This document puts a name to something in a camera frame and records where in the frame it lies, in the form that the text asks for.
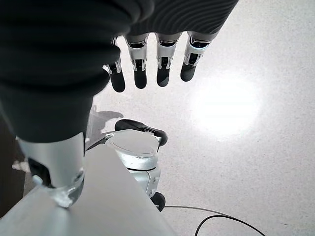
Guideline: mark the grey robot leg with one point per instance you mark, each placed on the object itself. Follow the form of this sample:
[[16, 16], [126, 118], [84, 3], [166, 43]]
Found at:
[[137, 126], [98, 196]]

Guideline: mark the grey left robot leg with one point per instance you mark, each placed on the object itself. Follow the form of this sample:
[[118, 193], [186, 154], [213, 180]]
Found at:
[[137, 126]]

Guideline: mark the grey right robot leg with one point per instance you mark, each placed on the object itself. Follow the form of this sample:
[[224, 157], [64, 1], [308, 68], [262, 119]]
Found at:
[[98, 196]]

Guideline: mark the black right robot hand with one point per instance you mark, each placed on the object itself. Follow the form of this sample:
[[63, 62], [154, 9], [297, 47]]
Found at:
[[49, 61]]

